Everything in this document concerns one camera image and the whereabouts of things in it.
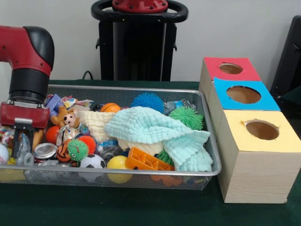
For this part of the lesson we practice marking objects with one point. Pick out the small orange basketball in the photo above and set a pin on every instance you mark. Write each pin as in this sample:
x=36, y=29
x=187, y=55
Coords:
x=110, y=107

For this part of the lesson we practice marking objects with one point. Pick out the small soccer ball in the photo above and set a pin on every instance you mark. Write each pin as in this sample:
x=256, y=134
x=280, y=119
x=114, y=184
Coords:
x=92, y=161

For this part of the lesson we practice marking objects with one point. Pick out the blue spiky rubber ball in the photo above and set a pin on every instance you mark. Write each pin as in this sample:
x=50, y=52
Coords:
x=148, y=101

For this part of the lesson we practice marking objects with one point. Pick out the wooden box with three holes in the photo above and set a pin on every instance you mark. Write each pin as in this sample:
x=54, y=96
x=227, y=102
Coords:
x=258, y=176

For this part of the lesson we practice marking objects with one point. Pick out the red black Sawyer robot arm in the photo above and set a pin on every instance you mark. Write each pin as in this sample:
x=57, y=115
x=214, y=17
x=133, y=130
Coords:
x=23, y=51

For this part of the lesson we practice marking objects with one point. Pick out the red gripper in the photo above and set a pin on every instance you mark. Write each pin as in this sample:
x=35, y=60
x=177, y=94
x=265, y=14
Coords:
x=35, y=115

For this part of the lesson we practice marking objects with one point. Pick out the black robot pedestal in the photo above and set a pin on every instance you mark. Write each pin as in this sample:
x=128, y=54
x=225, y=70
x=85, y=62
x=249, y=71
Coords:
x=141, y=47

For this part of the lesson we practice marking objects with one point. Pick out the orange plastic brick toy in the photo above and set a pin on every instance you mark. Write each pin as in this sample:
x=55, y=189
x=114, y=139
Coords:
x=141, y=160

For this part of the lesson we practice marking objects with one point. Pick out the green spiky rubber ball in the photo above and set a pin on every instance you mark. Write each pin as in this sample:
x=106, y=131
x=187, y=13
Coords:
x=185, y=116

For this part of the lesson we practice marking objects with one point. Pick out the mint green waffle cloth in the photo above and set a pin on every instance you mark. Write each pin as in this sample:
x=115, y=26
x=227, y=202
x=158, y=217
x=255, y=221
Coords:
x=145, y=127

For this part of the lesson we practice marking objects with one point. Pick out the green spiky creature toy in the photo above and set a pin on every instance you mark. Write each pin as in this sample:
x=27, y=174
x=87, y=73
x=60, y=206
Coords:
x=77, y=150

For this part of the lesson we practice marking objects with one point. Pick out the dark green tablecloth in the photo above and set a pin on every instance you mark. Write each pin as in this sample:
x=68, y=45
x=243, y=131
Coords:
x=117, y=207
x=294, y=103

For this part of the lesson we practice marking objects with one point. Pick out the brown plush monkey toy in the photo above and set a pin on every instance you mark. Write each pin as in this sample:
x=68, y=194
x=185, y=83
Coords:
x=69, y=118

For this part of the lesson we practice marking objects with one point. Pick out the cream waffle cloth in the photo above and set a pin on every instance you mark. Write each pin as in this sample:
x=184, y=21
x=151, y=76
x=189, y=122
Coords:
x=96, y=122

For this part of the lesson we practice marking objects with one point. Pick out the black upright panel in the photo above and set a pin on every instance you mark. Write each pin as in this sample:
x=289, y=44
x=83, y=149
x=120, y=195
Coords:
x=289, y=58

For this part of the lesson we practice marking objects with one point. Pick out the yellow plastic ball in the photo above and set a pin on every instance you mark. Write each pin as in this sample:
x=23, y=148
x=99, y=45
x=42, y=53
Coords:
x=117, y=162

